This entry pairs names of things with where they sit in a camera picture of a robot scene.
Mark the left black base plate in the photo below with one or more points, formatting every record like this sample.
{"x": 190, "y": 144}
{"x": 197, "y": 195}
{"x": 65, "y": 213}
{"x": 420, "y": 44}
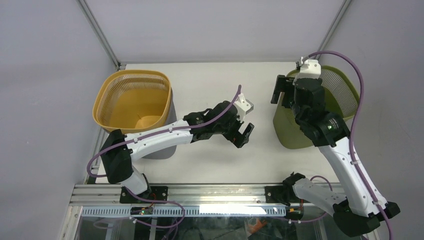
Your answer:
{"x": 153, "y": 193}

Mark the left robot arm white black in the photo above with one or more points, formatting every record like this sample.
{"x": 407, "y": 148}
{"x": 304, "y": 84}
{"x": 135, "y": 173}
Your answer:
{"x": 120, "y": 150}

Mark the yellow slatted plastic basket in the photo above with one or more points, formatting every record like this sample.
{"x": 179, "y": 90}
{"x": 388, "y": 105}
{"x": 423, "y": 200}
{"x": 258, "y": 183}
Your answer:
{"x": 133, "y": 101}

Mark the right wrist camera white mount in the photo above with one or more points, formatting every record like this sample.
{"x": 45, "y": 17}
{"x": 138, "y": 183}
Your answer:
{"x": 307, "y": 69}

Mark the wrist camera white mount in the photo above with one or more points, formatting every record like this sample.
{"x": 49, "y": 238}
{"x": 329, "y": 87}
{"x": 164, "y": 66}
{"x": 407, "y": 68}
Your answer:
{"x": 307, "y": 69}
{"x": 243, "y": 107}

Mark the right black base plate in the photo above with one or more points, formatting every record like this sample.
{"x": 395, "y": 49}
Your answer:
{"x": 279, "y": 194}

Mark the right aluminium frame post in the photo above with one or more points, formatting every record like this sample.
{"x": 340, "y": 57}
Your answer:
{"x": 334, "y": 24}

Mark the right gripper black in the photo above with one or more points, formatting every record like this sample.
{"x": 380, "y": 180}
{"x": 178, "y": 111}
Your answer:
{"x": 285, "y": 84}

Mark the white slotted cable duct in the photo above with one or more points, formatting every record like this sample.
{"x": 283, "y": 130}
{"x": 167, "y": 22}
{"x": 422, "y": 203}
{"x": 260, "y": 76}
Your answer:
{"x": 203, "y": 210}

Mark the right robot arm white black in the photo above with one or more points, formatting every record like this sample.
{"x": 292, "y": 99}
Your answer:
{"x": 361, "y": 208}

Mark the orange object under table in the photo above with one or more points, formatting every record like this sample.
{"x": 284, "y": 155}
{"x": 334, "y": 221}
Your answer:
{"x": 255, "y": 224}

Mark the aluminium frame post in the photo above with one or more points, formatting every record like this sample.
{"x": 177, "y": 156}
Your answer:
{"x": 88, "y": 13}
{"x": 334, "y": 24}

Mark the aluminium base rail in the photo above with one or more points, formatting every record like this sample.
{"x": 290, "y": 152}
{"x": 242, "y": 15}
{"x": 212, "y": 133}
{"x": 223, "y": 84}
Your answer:
{"x": 89, "y": 195}

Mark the left aluminium frame post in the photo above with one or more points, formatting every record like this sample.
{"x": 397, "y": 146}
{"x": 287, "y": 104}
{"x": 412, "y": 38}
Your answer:
{"x": 88, "y": 13}

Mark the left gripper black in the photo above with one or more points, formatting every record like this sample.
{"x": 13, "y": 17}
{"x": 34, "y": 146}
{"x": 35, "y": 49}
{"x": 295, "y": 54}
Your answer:
{"x": 237, "y": 139}

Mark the grey slatted plastic basket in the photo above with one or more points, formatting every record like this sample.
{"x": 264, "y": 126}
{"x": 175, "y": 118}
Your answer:
{"x": 169, "y": 151}

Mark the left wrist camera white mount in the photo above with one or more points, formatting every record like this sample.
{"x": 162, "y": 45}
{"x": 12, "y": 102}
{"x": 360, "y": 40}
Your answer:
{"x": 243, "y": 107}

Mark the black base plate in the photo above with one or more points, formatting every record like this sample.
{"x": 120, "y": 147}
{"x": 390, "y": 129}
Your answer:
{"x": 279, "y": 194}
{"x": 153, "y": 193}

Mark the green slatted plastic basket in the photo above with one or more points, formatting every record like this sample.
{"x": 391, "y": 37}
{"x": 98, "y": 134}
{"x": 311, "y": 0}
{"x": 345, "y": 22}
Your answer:
{"x": 340, "y": 97}

